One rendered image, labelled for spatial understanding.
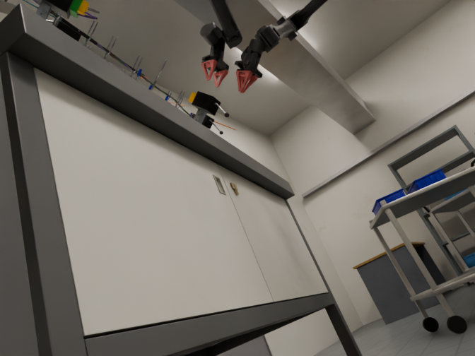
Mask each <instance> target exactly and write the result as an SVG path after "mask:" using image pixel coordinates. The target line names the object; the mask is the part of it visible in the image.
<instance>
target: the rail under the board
mask: <svg viewBox="0 0 475 356"><path fill-rule="evenodd" d="M5 52H10V53H12V54H14V55H15V56H17V57H19V58H21V59H23V60H25V61H26V62H28V63H30V64H32V65H33V68H34V67H35V68H37V69H39V70H41V71H42V72H44V73H46V74H48V75H50V76H52V77H54V78H56V79H57V80H59V81H61V82H63V83H65V84H67V85H69V86H71V87H72V88H75V89H77V90H79V91H80V92H82V93H84V94H86V95H88V96H90V97H92V98H93V99H95V100H97V101H99V102H101V103H103V104H104V105H107V106H108V107H111V108H112V109H115V110H117V111H118V112H120V113H122V114H124V115H126V116H128V117H129V118H131V119H133V120H135V121H137V122H139V123H141V124H143V125H144V126H147V127H148V128H150V129H153V130H154V131H156V132H158V133H160V134H162V135H164V136H166V137H167V138H169V139H171V140H173V141H175V142H177V143H179V144H180V145H182V146H184V147H186V148H188V149H190V150H192V151H194V152H195V153H198V154H200V155H202V156H204V157H205V158H207V159H209V160H211V161H213V162H215V163H216V164H218V165H220V166H222V167H224V168H226V169H228V170H230V171H231V172H234V173H236V174H238V175H240V176H241V177H243V178H245V179H247V180H249V181H251V182H253V183H254V184H256V185H258V186H260V187H262V188H264V189H266V190H267V191H270V192H271V193H273V194H276V195H277V196H279V197H281V198H284V199H286V200H287V199H289V198H291V197H293V196H294V195H295V194H294V192H293V190H292V188H291V186H290V184H289V182H287V181H286V180H285V179H283V178H282V177H280V176H278V175H277V174H276V173H274V172H272V171H271V170H270V169H268V168H267V167H265V166H263V165H262V164H261V163H259V162H257V161H256V160H255V159H253V158H251V157H250V156H249V155H247V154H246V153H244V152H242V151H241V150H240V149H238V148H236V147H235V146H234V145H232V144H231V143H229V142H227V141H226V140H225V139H223V138H221V137H220V136H219V135H217V134H216V133H214V132H212V131H211V130H210V129H208V128H206V127H205V126H204V125H202V124H200V123H199V122H198V121H196V120H195V119H193V118H191V117H190V116H189V115H187V114H185V113H184V112H183V111H181V110H180V109H178V108H176V107H175V106H174V105H172V104H170V103H169V102H168V101H166V100H164V99H163V98H162V97H160V96H159V95H157V94H155V93H154V92H153V91H151V90H149V89H148V88H147V87H145V86H144V85H142V84H140V83H139V82H138V81H136V80H134V79H133V78H132V77H130V76H128V75H127V74H125V73H124V72H123V71H121V70H119V69H118V68H117V67H115V66H113V65H112V64H111V63H109V62H108V61H106V60H104V59H103V58H102V57H100V56H98V55H97V54H96V53H94V52H92V51H91V50H89V49H88V48H87V47H85V46H83V45H82V44H81V43H80V42H78V41H76V40H75V39H74V38H72V37H70V36H69V35H67V34H66V33H65V32H63V31H61V30H60V29H59V28H57V27H55V26H54V25H52V24H51V23H49V22H48V21H46V20H45V19H44V18H42V17H40V16H39V15H37V14H36V13H34V12H33V11H31V10H30V9H29V8H27V7H25V6H24V5H22V4H18V5H17V6H16V7H15V8H14V9H13V10H12V11H11V12H10V13H9V14H8V15H7V16H6V17H5V18H4V19H3V20H2V21H1V22H0V54H1V56H2V55H3V54H4V53H5Z"/></svg>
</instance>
